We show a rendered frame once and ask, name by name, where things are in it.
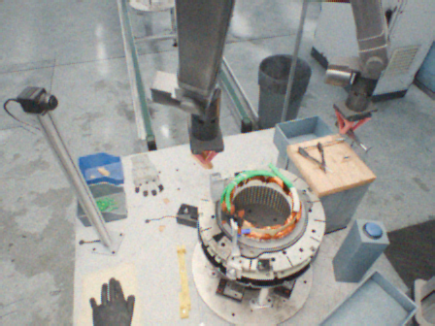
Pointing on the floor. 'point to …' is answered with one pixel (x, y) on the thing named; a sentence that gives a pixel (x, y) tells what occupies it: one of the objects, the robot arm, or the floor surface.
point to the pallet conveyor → (151, 99)
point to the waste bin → (273, 110)
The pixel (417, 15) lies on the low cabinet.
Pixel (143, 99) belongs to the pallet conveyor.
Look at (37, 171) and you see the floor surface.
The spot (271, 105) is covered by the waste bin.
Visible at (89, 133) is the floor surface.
